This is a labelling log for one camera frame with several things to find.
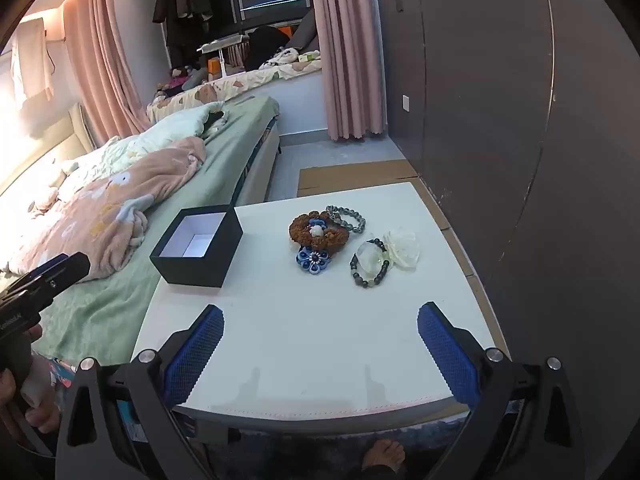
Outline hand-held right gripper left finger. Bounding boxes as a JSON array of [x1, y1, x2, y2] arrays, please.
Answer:
[[55, 304, 226, 480]]

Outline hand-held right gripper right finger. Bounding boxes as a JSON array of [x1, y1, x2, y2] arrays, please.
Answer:
[[416, 302, 587, 480]]

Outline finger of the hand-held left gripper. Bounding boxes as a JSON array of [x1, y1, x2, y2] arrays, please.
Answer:
[[12, 252, 92, 295]]

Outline dark and green bead bracelet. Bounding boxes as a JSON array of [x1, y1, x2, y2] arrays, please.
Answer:
[[349, 238, 392, 289]]

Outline black jewelry box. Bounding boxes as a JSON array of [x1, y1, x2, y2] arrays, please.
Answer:
[[149, 205, 244, 289]]

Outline white fabric flower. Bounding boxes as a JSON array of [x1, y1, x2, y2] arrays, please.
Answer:
[[382, 228, 421, 271]]

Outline blue flower hair ornament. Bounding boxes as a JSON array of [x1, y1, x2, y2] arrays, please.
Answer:
[[295, 245, 335, 276]]

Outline grey bead chain necklace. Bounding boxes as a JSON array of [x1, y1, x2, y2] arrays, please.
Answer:
[[325, 204, 369, 235]]

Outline person's left hand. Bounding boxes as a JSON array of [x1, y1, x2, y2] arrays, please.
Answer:
[[0, 352, 62, 435]]

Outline white pillow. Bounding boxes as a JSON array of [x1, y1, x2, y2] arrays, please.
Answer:
[[27, 157, 81, 216]]

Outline orange duck print blanket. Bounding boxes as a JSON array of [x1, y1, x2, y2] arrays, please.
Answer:
[[4, 135, 208, 277]]

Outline person's bare foot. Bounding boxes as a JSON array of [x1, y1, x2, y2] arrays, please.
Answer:
[[361, 438, 407, 475]]

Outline beige padded headboard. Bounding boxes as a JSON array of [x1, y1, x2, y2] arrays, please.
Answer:
[[66, 102, 99, 152]]

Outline blue patterned rug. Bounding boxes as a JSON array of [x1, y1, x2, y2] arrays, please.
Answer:
[[210, 414, 473, 480]]

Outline light green pillow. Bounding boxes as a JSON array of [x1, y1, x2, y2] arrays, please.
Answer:
[[60, 102, 230, 183]]

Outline cardboard sheet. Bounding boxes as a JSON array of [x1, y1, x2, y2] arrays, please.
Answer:
[[297, 159, 419, 199]]

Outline green sheeted bed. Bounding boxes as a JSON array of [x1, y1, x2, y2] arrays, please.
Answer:
[[32, 94, 282, 367]]

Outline hanging white garment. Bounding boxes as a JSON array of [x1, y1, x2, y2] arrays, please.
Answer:
[[9, 16, 57, 112]]

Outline pink curtain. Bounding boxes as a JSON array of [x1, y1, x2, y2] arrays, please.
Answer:
[[61, 0, 157, 145], [307, 0, 389, 144]]

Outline pile of plush toys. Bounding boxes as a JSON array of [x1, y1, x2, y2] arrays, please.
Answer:
[[154, 64, 210, 97]]

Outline bear print window seat cushion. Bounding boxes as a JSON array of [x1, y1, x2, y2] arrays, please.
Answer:
[[146, 57, 324, 117]]

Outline hanging dark clothes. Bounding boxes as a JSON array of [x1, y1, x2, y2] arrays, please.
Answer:
[[151, 0, 237, 63]]

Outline white black spotted plush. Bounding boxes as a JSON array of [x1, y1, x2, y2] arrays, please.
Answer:
[[259, 46, 302, 69]]

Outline grey pillow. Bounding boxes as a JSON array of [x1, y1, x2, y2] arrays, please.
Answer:
[[289, 10, 322, 55]]

